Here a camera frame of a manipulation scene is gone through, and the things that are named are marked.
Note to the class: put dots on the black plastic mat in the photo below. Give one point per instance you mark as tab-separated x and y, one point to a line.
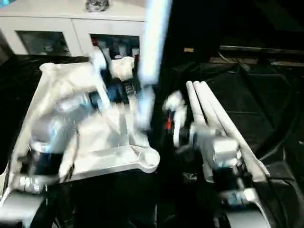
261	107

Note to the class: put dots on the shiny crumpled plastic bundle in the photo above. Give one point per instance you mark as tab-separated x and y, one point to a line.
96	4

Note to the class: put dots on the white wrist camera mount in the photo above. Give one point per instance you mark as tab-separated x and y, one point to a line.
177	102
99	78

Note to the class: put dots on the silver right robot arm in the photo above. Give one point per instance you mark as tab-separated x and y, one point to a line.
218	147

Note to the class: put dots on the white plastic table leg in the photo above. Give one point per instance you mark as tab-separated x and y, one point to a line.
228	123
193	99
209	107
153	47

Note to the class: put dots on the white plastic table top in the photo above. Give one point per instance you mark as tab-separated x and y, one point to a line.
114	133

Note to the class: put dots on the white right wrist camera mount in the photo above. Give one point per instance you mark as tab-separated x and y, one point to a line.
177	102

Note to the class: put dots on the black case with label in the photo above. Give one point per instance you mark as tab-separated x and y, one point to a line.
187	28

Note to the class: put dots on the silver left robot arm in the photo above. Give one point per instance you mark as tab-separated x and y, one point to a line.
52	128

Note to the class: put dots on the white glass-door cabinet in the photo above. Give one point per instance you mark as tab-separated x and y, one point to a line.
59	23

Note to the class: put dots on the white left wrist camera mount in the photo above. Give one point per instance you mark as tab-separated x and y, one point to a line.
99	78

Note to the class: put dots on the black television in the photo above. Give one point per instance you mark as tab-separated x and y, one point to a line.
261	48

